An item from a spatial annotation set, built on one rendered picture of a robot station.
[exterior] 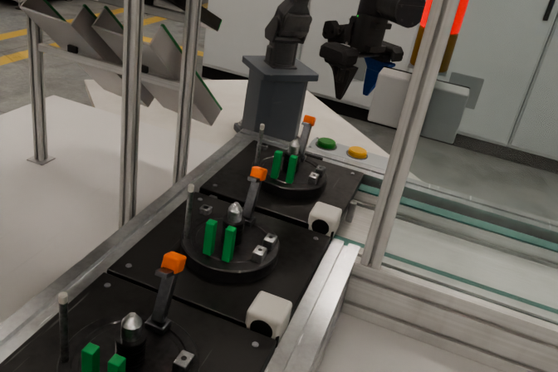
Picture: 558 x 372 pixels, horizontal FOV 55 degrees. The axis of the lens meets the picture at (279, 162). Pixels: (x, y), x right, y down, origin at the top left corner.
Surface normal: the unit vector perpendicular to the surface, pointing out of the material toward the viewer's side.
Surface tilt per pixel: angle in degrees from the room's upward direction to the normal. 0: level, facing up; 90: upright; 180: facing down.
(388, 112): 90
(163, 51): 90
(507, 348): 90
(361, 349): 0
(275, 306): 0
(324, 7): 90
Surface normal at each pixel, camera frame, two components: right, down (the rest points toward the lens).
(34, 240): 0.15, -0.88
